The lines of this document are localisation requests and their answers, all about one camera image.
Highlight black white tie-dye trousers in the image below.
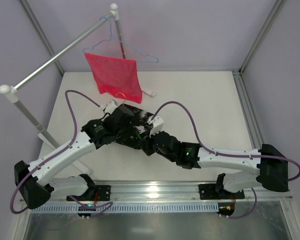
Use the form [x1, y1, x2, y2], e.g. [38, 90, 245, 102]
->
[114, 104, 153, 151]

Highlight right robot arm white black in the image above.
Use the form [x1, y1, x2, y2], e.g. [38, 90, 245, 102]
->
[138, 131, 289, 198]

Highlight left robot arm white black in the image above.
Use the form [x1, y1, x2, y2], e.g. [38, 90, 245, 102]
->
[14, 106, 134, 210]

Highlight red cloth towel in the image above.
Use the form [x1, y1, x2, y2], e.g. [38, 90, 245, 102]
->
[84, 53, 143, 104]

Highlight silver white clothes rack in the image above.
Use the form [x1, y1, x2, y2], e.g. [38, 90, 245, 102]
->
[0, 2, 156, 176]

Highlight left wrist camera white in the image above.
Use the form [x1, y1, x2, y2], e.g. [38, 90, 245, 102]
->
[99, 100, 119, 115]

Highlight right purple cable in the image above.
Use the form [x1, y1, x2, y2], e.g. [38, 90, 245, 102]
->
[149, 100, 300, 221]

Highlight purple cable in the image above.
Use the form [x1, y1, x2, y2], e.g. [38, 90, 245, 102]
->
[149, 100, 300, 221]
[9, 89, 115, 221]

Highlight aluminium front rail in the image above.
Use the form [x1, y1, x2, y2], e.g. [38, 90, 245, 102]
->
[19, 180, 293, 203]

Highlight perforated cable duct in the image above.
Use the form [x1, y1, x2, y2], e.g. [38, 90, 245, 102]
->
[31, 202, 219, 214]

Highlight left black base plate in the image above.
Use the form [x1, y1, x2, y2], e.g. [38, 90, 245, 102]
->
[73, 184, 111, 202]

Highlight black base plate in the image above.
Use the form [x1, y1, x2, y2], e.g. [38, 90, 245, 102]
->
[73, 184, 111, 202]
[198, 183, 245, 200]

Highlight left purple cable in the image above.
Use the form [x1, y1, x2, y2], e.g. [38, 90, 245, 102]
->
[9, 89, 115, 221]

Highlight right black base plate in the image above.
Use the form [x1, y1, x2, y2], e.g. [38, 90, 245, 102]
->
[198, 183, 245, 200]

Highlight blue wire hanger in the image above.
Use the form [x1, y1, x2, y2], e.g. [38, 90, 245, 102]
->
[82, 16, 159, 64]

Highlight aluminium side rail frame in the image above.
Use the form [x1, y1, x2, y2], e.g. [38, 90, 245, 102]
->
[232, 69, 267, 148]

